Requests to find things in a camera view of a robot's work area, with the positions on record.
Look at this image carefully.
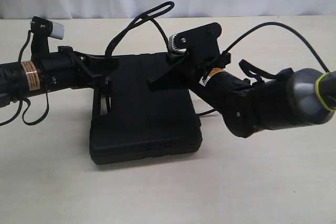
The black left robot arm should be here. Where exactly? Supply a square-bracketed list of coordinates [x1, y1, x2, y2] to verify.
[1, 46, 119, 107]

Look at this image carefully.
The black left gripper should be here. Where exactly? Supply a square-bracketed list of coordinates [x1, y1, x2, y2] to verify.
[36, 50, 119, 116]

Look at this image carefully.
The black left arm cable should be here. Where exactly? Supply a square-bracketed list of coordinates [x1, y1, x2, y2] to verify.
[0, 29, 50, 126]

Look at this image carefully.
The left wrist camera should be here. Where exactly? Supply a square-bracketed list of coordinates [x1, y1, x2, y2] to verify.
[30, 16, 65, 54]

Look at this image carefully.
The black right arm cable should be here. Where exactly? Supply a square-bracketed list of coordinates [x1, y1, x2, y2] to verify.
[222, 22, 331, 74]

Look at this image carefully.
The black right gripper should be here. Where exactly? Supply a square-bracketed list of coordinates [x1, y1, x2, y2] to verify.
[147, 48, 231, 95]

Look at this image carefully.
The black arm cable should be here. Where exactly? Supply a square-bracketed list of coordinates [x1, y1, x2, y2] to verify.
[0, 29, 50, 126]
[222, 22, 331, 74]

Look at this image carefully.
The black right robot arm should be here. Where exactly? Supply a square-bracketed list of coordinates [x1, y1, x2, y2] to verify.
[148, 52, 335, 138]

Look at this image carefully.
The black plastic case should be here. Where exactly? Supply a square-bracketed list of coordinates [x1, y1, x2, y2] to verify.
[89, 52, 202, 165]

